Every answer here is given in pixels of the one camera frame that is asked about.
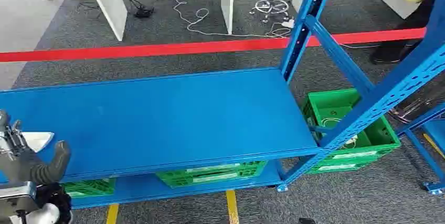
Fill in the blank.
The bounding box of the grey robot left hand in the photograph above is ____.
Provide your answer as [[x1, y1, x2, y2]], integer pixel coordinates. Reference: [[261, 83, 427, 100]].
[[0, 110, 71, 186]]

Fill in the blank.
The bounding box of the green plastic crate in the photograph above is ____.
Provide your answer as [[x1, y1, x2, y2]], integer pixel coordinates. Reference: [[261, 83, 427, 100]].
[[300, 88, 402, 175], [155, 161, 268, 189], [60, 178, 116, 199]]

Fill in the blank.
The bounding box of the yellow floor tape strip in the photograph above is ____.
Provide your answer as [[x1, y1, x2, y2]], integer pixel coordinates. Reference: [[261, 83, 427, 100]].
[[105, 204, 120, 224], [422, 133, 445, 161], [225, 190, 240, 224]]

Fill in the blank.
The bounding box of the blue steel shelf rack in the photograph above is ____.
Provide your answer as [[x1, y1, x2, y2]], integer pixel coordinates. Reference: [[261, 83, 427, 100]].
[[0, 0, 445, 211], [394, 102, 445, 196]]

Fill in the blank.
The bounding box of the red floor tape line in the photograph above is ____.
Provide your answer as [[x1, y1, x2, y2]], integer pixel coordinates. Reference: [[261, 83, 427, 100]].
[[0, 27, 427, 63]]

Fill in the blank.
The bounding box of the black shoe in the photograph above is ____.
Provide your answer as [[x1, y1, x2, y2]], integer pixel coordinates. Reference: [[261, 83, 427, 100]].
[[370, 43, 420, 66]]

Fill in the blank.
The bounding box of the chrome metal part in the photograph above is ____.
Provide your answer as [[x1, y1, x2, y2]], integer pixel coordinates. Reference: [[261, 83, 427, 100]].
[[388, 95, 436, 125]]

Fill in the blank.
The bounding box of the person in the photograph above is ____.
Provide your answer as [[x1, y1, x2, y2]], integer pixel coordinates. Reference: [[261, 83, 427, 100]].
[[369, 0, 445, 66]]

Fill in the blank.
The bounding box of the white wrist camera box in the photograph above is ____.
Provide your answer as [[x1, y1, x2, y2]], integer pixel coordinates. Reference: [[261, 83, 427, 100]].
[[20, 131, 55, 154]]

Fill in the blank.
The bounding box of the black cable bundle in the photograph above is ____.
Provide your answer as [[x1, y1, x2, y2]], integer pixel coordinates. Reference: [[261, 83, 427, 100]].
[[35, 182, 73, 224]]

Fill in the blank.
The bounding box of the black cable with adapter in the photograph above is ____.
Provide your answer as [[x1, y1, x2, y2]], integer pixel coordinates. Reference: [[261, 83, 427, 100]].
[[125, 0, 156, 19]]

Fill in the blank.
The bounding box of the long white cable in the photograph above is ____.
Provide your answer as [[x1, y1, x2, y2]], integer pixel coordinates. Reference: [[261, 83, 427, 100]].
[[138, 0, 293, 39]]

